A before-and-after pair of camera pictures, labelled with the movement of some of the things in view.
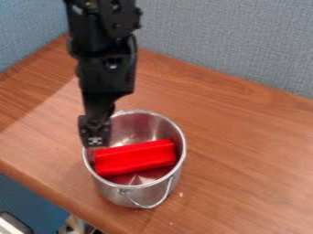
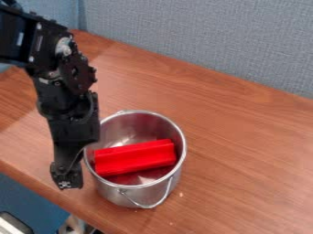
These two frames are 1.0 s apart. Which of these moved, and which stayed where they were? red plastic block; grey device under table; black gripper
Moved: black gripper
Stayed: red plastic block; grey device under table
